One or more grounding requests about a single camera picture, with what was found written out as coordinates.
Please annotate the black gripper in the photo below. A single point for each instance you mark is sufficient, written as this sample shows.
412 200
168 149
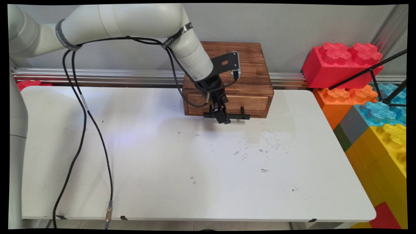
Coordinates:
213 87

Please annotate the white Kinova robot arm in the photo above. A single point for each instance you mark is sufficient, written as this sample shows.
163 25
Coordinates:
136 18

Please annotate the dark wooden drawer cabinet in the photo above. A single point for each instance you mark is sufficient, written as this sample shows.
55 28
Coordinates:
253 71

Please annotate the big orange toy brick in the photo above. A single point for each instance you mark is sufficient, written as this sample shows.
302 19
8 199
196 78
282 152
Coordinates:
334 104

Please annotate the big red toy brick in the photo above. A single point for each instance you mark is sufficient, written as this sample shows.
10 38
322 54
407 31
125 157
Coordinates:
334 70

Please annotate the big grey toy brick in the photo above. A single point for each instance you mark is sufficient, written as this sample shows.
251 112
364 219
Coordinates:
352 125

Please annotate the black tripod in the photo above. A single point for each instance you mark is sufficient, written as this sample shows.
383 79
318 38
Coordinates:
357 74

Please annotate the big translucent blue toy brick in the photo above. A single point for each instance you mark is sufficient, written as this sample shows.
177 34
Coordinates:
380 113

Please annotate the big yellow toy brick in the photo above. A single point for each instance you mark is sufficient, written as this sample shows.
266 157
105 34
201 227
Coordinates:
380 162

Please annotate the slanted aluminium profile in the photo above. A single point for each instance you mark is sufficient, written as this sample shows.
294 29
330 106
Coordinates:
388 29

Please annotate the flat red toy brick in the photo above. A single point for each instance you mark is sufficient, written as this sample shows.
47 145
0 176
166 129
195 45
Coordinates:
385 217

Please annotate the small red toy brick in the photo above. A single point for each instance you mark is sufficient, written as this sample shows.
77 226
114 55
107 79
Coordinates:
27 84

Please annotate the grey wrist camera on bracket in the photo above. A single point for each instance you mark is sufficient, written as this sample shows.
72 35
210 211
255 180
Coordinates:
231 63

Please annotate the horizontal aluminium rail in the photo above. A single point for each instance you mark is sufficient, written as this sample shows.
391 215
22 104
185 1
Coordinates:
113 76

